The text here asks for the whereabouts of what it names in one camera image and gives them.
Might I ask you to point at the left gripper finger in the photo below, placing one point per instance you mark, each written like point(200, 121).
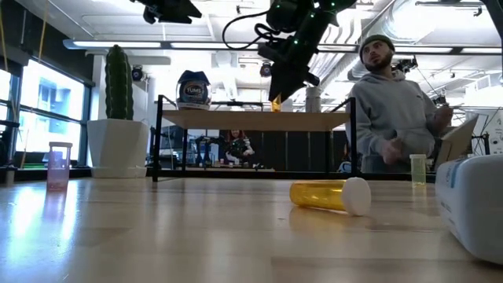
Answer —
point(177, 9)

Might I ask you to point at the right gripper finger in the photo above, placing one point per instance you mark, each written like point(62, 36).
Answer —
point(297, 83)
point(280, 86)

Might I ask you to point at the small amber vial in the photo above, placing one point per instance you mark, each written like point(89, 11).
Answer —
point(276, 106)

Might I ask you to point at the large white plastic bottle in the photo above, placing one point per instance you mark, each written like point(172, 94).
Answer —
point(314, 100)

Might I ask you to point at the Tums bottle blue cap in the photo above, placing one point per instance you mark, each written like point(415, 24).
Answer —
point(193, 92)

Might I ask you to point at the long amber vial white cap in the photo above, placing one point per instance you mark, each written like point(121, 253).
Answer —
point(334, 195)

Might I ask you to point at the green translucent vial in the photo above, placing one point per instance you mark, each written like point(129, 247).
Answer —
point(417, 171)

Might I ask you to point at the pink translucent vial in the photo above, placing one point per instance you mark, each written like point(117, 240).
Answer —
point(59, 167)

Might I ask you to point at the white bottle blue label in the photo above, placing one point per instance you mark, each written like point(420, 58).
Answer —
point(471, 208)

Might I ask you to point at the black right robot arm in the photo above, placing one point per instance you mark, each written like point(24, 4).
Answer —
point(314, 19)

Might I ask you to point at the black round spotlight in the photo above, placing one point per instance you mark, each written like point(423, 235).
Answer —
point(136, 73)
point(265, 70)

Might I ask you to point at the black crossbar with light strips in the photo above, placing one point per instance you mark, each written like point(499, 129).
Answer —
point(196, 45)

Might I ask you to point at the person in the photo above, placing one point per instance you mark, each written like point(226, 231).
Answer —
point(237, 147)
point(393, 114)

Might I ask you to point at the green cactus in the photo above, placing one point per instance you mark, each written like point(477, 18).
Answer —
point(118, 82)

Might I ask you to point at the black spotlight cluster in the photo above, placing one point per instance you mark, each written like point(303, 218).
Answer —
point(406, 65)

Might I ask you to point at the white hexagonal plant pot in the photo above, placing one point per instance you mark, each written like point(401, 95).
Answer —
point(118, 147)

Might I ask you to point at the brown cardboard box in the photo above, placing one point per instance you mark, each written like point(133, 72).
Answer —
point(456, 143)

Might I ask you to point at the wooden shelf black metal frame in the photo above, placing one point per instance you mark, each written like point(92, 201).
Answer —
point(255, 120)

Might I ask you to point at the black aluminium table frame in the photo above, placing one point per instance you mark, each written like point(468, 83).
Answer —
point(220, 173)

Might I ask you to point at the silver air duct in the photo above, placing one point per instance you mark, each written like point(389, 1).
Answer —
point(412, 23)

